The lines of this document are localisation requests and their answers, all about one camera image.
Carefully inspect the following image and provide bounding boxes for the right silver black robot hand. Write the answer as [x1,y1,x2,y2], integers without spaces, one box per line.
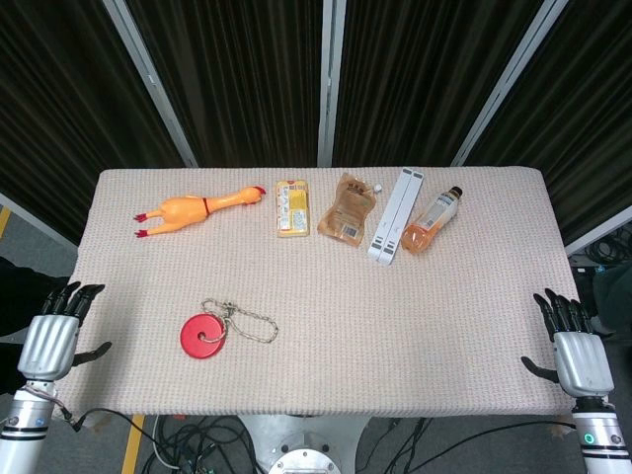
[520,288,616,399]

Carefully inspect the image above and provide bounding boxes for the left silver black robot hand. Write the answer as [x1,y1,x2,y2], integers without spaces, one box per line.
[17,281,113,385]

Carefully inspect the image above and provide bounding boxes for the red disc with hole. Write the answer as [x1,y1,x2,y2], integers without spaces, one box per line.
[179,313,230,358]

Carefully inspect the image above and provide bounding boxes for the beige braided rope loop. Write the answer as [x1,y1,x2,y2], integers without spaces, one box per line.
[200,297,279,346]

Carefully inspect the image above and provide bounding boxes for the silver robot base column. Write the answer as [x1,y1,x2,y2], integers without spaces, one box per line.
[236,414,379,474]

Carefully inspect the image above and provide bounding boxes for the yellow rubber chicken toy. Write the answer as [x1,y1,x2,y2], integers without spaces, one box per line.
[133,185,265,240]

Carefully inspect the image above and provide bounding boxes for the orange drink bottle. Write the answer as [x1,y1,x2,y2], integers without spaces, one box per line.
[401,186,465,257]

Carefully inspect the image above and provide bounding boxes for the dark ribbed partition panel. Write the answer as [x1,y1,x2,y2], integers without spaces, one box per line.
[125,0,327,167]
[0,0,187,241]
[333,0,549,167]
[468,0,632,246]

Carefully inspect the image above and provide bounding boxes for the beige woven tablecloth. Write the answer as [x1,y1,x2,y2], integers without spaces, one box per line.
[57,167,584,419]

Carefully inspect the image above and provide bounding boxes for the yellow snack packet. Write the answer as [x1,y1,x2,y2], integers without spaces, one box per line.
[274,180,312,239]

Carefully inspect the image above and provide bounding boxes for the brown spouted pouch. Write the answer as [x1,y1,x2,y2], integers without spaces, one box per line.
[316,172,384,247]

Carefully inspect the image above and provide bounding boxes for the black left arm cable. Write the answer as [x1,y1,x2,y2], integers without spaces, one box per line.
[61,407,164,448]

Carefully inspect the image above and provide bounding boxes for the aluminium partition rail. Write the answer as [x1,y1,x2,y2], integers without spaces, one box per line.
[565,204,632,257]
[0,191,80,248]

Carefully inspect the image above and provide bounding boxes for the tangled black floor cables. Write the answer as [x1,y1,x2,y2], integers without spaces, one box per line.
[140,417,271,474]

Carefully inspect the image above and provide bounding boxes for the loose black floor cables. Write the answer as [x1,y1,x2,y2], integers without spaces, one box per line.
[379,418,577,474]

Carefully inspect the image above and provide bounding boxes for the aluminium partition post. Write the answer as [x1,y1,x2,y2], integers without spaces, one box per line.
[102,0,199,168]
[451,0,572,168]
[317,0,348,168]

